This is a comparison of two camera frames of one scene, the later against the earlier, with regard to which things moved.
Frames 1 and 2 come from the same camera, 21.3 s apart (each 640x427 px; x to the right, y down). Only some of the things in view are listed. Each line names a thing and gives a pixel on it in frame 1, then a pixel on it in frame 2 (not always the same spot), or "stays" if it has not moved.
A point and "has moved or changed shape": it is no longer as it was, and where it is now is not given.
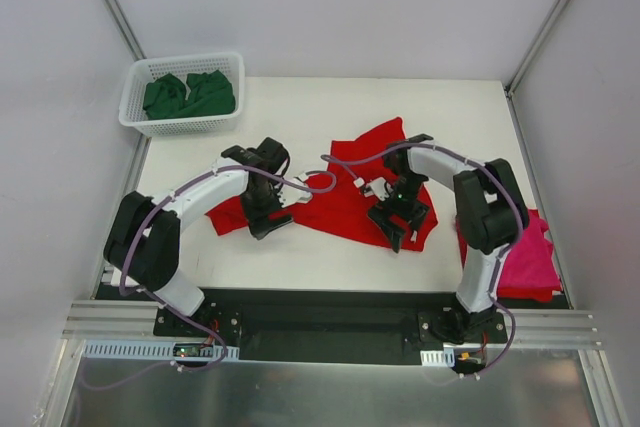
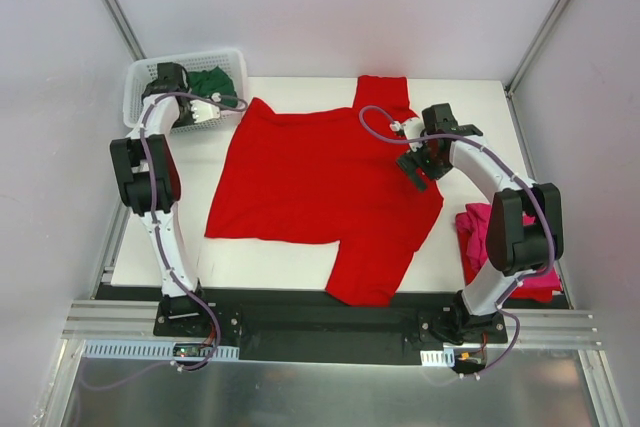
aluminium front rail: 117,319 stays
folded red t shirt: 507,293 stays
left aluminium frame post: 110,1 stays
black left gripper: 270,223 → 183,110
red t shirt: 367,204 has moved or changed shape
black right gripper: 398,213 → 420,165
